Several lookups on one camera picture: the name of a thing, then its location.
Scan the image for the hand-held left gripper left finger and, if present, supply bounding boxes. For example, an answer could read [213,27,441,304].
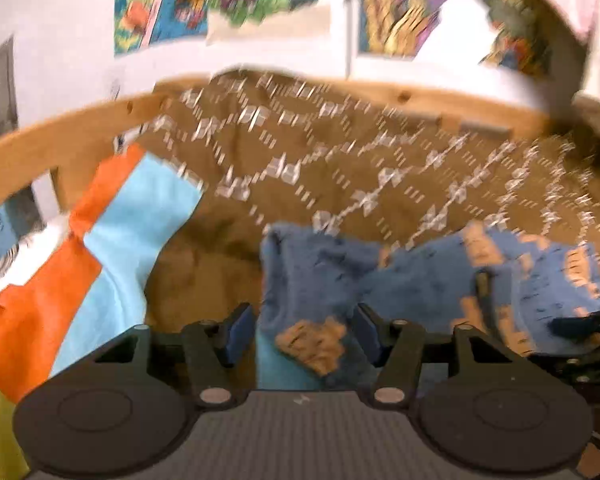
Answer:
[87,302,257,407]

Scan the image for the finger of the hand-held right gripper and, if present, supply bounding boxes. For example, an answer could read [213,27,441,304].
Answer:
[549,302,600,341]
[555,342,600,401]

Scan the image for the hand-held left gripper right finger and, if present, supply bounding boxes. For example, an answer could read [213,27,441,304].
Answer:
[352,302,523,407]

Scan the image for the blue printed pants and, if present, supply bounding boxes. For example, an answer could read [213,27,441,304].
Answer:
[257,220,600,393]

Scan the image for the brown colour-block printed blanket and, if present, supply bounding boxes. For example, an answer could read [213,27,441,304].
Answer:
[0,67,600,480]

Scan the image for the striped white cloth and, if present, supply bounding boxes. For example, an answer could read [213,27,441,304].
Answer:
[0,215,73,321]

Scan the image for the wooden bed frame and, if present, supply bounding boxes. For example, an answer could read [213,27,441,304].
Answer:
[0,74,556,221]

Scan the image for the colourful landscape wall poster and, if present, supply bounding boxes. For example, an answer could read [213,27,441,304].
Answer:
[475,0,556,78]

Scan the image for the white wall pipe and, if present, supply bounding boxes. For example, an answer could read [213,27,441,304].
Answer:
[344,0,355,81]

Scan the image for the swirl pattern wall poster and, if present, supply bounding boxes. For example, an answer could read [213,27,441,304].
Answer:
[357,0,486,61]

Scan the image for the blond figure wall poster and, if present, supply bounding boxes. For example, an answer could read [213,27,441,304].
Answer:
[205,0,331,43]

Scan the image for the cartoon children wall poster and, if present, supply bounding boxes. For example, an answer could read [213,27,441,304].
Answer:
[114,0,211,56]

